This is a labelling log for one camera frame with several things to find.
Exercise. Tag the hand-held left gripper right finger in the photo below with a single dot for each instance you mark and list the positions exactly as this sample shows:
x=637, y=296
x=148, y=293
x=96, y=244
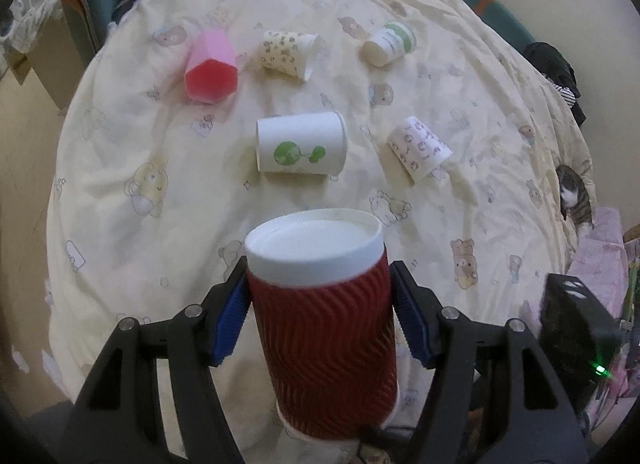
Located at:
x=412, y=324

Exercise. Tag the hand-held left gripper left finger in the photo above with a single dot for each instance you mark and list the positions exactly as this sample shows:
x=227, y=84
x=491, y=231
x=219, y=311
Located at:
x=227, y=324

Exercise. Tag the red ribbed paper cup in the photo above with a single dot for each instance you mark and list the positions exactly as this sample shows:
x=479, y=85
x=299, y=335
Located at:
x=325, y=324

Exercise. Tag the white cup with pink pattern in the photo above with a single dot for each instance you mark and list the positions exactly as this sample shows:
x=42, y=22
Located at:
x=419, y=147

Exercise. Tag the white cup with green print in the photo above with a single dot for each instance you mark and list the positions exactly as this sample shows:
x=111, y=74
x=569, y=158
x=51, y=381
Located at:
x=302, y=143

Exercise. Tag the pink hexagonal cup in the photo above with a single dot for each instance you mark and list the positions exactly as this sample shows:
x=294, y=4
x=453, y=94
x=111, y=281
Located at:
x=210, y=69

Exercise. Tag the leopard print paper cup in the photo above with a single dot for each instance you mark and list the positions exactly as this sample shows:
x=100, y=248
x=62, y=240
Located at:
x=289, y=52

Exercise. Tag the white cup with green band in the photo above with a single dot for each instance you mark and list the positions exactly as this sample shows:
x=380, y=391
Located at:
x=391, y=43

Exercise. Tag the pink storage box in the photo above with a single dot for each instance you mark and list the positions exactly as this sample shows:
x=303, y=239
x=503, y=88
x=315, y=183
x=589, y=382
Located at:
x=602, y=264

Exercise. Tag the tabby cat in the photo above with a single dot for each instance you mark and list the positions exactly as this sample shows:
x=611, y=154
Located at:
x=572, y=194

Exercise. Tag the yellow bear print blanket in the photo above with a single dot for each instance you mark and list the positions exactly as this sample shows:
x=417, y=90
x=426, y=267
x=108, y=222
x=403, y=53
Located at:
x=150, y=184

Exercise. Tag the black clothing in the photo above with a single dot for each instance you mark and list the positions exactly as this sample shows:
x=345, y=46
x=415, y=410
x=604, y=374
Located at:
x=555, y=69

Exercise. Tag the cardboard box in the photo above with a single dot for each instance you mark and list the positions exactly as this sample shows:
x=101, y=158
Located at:
x=47, y=52

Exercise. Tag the green blanket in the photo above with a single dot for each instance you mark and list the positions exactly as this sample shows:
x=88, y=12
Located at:
x=480, y=2

